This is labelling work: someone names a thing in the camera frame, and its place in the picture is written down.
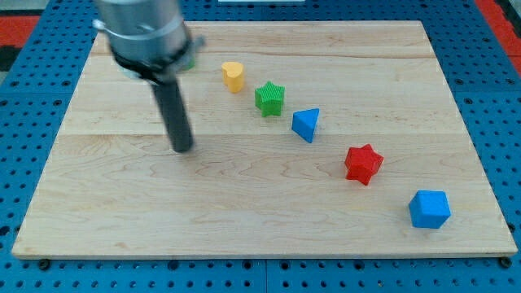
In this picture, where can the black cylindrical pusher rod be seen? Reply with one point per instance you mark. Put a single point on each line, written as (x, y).
(172, 109)

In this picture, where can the blue cube block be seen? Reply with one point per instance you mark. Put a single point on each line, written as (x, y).
(429, 209)

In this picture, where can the green block behind arm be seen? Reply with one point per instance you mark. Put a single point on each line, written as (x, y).
(189, 65)

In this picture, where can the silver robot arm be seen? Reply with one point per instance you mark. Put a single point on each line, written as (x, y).
(149, 40)

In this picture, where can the blue triangle block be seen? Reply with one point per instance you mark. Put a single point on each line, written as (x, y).
(304, 123)

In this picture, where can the yellow heart block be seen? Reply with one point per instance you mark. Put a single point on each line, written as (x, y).
(233, 75)

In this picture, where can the green star block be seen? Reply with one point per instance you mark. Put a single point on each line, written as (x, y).
(269, 98)

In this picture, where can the wooden board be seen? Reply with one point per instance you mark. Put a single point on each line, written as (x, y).
(251, 187)

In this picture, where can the red star block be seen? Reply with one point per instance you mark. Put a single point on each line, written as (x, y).
(362, 163)

